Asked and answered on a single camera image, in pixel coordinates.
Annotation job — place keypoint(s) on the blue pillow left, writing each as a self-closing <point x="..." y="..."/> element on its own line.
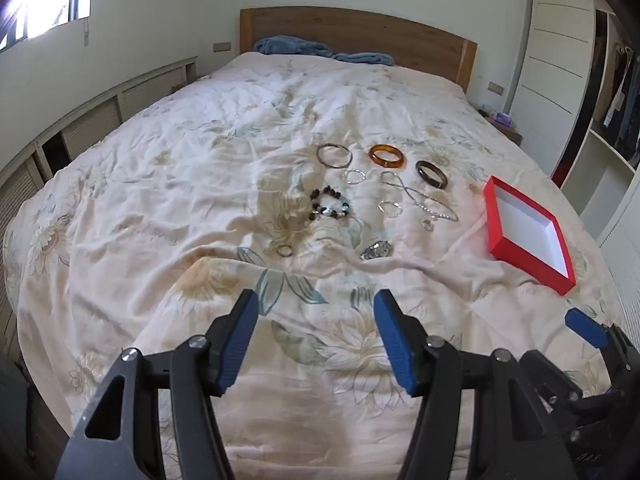
<point x="290" y="46"/>

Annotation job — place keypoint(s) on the wooden nightstand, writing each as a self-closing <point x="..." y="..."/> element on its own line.
<point x="507" y="132"/>

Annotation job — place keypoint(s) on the amber bangle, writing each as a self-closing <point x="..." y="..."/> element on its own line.
<point x="385" y="162"/>

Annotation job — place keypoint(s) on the small blue blanket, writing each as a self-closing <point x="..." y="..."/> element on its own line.
<point x="365" y="58"/>

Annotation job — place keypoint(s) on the hanging clothes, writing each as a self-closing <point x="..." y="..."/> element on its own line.
<point x="622" y="105"/>

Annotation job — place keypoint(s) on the low slatted wall cabinet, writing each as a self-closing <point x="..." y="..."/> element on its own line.
<point x="90" y="120"/>

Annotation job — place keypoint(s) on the dark brown bangle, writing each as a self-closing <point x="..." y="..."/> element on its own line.
<point x="432" y="180"/>

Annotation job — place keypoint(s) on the wooden headboard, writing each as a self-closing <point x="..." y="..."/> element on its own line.
<point x="350" y="30"/>

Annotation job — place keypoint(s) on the thin silver bangle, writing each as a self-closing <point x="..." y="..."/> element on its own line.
<point x="320" y="160"/>

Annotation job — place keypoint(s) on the red cloth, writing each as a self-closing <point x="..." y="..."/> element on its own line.
<point x="560" y="172"/>

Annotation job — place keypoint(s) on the window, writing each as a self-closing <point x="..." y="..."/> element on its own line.
<point x="45" y="0"/>

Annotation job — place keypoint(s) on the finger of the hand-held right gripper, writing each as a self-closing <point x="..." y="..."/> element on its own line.
<point x="550" y="380"/>
<point x="585" y="327"/>

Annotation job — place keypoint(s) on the red jewelry box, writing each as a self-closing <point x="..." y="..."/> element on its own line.
<point x="530" y="230"/>

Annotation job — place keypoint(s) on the wall switch plate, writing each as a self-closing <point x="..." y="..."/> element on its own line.
<point x="495" y="88"/>
<point x="221" y="47"/>

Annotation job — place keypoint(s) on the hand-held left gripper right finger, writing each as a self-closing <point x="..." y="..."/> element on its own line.
<point x="395" y="340"/>

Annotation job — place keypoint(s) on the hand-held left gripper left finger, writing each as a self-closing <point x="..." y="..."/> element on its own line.
<point x="240" y="340"/>

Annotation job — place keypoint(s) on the purple tissue box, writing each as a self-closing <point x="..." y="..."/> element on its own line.
<point x="500" y="120"/>

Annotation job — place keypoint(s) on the white wardrobe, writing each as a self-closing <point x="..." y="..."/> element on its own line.
<point x="555" y="50"/>

